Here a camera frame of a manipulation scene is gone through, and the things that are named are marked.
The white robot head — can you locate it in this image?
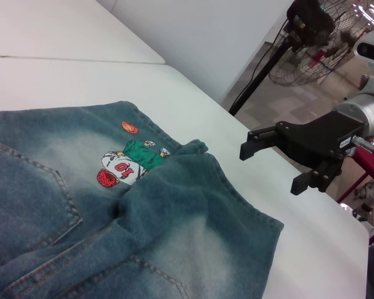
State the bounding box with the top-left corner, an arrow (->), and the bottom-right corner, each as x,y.
353,29 -> 374,67

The silver cable plug connector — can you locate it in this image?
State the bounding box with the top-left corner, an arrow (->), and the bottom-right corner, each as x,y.
351,135 -> 374,154

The blue denim shorts basketball print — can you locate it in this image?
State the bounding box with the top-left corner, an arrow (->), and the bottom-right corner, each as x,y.
0,100 -> 285,299

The black fan stand pole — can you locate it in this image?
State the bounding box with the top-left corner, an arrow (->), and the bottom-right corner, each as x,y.
228,37 -> 293,116

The black wire cage fan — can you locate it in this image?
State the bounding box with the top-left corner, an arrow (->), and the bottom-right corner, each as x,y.
267,0 -> 374,87

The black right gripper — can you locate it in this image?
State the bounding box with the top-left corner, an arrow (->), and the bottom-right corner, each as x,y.
239,110 -> 368,196

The red metal frame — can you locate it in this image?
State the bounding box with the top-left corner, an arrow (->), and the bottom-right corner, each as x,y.
335,143 -> 374,249

